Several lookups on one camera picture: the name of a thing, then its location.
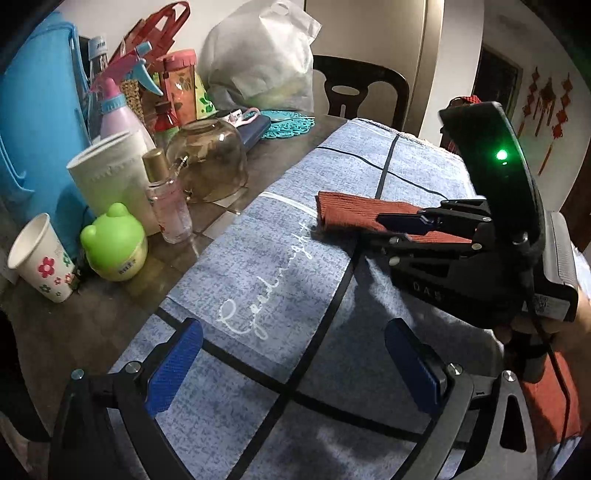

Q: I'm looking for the rust red knit sweater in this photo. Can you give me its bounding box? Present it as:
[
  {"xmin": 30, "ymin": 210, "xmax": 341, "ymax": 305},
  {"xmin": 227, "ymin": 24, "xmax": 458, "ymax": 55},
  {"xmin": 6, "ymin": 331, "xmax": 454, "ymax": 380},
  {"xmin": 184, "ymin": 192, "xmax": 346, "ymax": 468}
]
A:
[{"xmin": 315, "ymin": 190, "xmax": 472, "ymax": 245}]

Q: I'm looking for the person's right hand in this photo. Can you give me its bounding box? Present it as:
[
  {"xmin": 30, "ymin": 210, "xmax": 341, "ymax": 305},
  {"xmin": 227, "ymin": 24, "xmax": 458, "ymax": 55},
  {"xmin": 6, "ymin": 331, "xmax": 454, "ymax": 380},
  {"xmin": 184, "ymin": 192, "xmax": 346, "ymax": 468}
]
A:
[{"xmin": 493, "ymin": 288, "xmax": 590, "ymax": 354}]

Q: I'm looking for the blue grid patterned bedsheet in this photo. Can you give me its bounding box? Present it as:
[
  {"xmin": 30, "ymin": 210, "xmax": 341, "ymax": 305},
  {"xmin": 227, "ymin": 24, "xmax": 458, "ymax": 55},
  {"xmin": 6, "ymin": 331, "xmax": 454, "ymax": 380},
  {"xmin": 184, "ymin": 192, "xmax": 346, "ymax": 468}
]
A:
[{"xmin": 108, "ymin": 117, "xmax": 591, "ymax": 480}]

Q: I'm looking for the red checkered cloth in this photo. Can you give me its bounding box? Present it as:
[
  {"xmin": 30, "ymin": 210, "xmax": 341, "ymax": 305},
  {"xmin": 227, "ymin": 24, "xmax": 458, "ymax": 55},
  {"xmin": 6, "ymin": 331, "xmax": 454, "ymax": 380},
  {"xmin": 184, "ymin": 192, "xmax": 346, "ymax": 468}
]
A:
[{"xmin": 439, "ymin": 95, "xmax": 481, "ymax": 155}]

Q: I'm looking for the green frog shaped jar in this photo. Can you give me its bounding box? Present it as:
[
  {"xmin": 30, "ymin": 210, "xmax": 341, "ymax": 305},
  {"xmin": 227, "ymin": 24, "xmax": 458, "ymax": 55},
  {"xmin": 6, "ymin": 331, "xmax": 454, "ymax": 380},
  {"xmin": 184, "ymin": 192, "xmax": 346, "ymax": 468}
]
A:
[{"xmin": 80, "ymin": 202, "xmax": 148, "ymax": 282}]

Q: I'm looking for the teal crochet mat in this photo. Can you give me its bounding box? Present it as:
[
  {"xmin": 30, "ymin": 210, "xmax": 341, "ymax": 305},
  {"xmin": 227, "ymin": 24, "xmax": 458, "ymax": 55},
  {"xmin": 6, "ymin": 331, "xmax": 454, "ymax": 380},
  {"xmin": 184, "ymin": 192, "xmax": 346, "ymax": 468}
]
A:
[{"xmin": 262, "ymin": 110, "xmax": 315, "ymax": 140}]

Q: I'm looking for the red chinese knot decoration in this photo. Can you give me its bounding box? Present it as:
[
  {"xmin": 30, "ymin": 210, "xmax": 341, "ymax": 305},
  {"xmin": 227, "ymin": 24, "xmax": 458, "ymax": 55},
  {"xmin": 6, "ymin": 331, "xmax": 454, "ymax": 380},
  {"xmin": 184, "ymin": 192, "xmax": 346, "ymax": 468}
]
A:
[{"xmin": 517, "ymin": 67, "xmax": 574, "ymax": 176}]

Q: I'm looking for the white paper cup with flowers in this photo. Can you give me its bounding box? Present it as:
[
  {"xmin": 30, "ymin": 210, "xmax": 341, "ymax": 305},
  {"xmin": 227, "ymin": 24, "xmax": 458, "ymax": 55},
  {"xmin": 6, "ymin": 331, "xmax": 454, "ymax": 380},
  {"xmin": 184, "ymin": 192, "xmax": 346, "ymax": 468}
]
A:
[{"xmin": 7, "ymin": 213, "xmax": 75, "ymax": 303}]

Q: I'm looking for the navy blue pouch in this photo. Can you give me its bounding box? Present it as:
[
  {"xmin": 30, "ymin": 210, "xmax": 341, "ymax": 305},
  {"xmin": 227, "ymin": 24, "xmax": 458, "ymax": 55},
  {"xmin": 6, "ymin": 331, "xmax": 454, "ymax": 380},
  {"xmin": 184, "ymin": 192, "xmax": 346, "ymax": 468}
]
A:
[{"xmin": 238, "ymin": 115, "xmax": 271, "ymax": 151}]

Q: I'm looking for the clear pink perfume bottle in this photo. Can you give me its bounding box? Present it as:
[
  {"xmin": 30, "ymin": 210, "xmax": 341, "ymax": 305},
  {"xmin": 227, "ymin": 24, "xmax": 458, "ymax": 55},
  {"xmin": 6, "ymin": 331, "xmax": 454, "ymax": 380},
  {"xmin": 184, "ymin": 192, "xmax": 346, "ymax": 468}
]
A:
[{"xmin": 142, "ymin": 148, "xmax": 192, "ymax": 244}]

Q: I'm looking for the white plastic bag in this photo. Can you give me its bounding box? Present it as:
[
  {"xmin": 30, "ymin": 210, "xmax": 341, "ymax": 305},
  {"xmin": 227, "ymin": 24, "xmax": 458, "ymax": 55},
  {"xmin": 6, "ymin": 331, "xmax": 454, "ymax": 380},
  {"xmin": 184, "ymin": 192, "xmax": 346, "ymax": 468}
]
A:
[{"xmin": 197, "ymin": 1, "xmax": 322, "ymax": 111}]

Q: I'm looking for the green leaf patterned packet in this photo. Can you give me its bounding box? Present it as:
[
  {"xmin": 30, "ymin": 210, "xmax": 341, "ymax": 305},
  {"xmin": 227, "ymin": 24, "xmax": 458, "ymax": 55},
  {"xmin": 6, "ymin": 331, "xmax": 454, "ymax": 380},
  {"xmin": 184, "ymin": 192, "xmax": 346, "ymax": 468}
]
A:
[{"xmin": 194, "ymin": 73, "xmax": 216, "ymax": 120}]

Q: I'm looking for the pink spray bottle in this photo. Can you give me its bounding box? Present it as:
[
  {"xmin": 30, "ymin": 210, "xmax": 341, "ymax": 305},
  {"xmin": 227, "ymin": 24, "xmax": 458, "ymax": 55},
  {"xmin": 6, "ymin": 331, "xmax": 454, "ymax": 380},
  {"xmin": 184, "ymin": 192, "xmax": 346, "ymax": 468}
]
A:
[{"xmin": 90, "ymin": 41, "xmax": 163, "ymax": 150}]

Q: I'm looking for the orange patterned canister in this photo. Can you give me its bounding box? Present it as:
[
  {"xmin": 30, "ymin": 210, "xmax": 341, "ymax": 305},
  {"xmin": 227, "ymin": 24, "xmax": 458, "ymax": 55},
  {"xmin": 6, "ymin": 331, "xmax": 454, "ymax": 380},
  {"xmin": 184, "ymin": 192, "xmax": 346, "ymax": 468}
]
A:
[{"xmin": 159, "ymin": 49, "xmax": 197, "ymax": 125}]

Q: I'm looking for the blue plastic container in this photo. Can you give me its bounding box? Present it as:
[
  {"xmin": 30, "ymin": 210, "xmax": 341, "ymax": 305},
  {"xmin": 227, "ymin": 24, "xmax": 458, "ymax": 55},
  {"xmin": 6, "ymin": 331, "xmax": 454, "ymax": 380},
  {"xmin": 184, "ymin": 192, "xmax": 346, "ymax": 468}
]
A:
[{"xmin": 1, "ymin": 11, "xmax": 91, "ymax": 257}]

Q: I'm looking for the clear water bottle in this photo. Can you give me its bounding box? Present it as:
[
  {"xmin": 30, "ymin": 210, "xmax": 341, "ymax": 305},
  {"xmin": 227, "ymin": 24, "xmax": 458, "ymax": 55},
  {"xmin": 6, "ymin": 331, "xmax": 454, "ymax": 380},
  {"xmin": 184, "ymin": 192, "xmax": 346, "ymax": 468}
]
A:
[{"xmin": 87, "ymin": 35, "xmax": 108, "ymax": 143}]

